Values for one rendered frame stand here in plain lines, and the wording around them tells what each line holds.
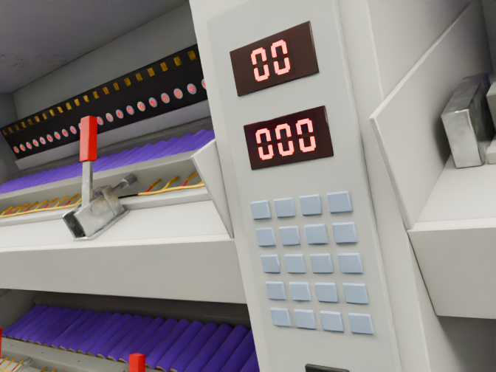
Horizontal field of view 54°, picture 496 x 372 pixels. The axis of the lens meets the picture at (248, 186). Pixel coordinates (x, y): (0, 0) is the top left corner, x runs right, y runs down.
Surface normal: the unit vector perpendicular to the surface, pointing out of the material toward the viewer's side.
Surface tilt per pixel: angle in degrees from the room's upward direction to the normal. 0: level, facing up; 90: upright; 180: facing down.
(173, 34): 90
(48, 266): 110
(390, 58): 90
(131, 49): 90
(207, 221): 20
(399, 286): 90
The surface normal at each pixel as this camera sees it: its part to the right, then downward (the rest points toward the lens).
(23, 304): 0.76, -0.11
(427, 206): -0.39, -0.87
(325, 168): -0.62, 0.16
